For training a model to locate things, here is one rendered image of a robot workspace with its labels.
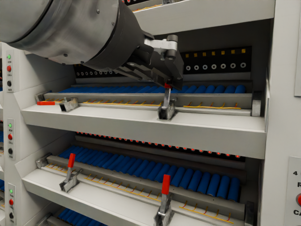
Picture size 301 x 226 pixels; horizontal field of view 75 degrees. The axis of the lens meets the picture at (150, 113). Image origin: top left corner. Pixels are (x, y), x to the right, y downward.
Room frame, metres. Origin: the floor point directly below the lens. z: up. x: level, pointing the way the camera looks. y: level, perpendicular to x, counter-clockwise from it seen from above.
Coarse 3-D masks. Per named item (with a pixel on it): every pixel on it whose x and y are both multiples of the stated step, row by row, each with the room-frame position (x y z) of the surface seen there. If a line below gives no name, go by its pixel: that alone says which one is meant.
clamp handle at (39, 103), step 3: (66, 99) 0.48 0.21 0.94; (39, 102) 0.42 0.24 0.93; (42, 102) 0.42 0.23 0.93; (45, 102) 0.43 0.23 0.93; (48, 102) 0.44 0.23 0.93; (51, 102) 0.44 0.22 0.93; (54, 102) 0.45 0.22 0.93; (57, 102) 0.46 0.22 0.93; (60, 102) 0.47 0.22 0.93; (63, 102) 0.48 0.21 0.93; (66, 102) 0.48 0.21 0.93
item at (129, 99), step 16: (48, 96) 0.59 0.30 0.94; (64, 96) 0.55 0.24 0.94; (80, 96) 0.52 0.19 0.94; (96, 96) 0.50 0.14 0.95; (112, 96) 0.47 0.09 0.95; (128, 96) 0.45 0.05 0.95; (144, 96) 0.43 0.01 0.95; (160, 96) 0.41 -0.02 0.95; (176, 96) 0.40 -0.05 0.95; (192, 96) 0.38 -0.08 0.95; (208, 96) 0.37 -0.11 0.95; (224, 96) 0.36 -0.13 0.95; (240, 96) 0.34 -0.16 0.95
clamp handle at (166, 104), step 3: (165, 84) 0.36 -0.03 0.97; (165, 87) 0.36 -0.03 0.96; (168, 87) 0.36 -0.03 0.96; (171, 87) 0.36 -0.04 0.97; (165, 90) 0.36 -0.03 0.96; (168, 90) 0.36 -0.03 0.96; (165, 93) 0.36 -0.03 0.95; (168, 93) 0.36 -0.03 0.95; (165, 96) 0.36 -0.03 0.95; (168, 96) 0.36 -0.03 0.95; (165, 99) 0.36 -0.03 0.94; (168, 99) 0.36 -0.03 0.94; (165, 102) 0.36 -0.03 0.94; (168, 102) 0.36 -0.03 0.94; (165, 105) 0.36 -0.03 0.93; (168, 105) 0.36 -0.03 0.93
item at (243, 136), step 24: (240, 72) 0.44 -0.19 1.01; (24, 96) 0.57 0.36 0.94; (264, 96) 0.39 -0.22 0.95; (48, 120) 0.51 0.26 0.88; (72, 120) 0.46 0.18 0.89; (96, 120) 0.42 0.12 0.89; (120, 120) 0.39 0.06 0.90; (144, 120) 0.36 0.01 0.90; (192, 120) 0.34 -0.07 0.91; (216, 120) 0.32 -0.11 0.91; (240, 120) 0.31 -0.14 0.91; (264, 120) 0.30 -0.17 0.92; (168, 144) 0.35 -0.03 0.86; (192, 144) 0.33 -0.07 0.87; (216, 144) 0.31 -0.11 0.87; (240, 144) 0.29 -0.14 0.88; (264, 144) 0.27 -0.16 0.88
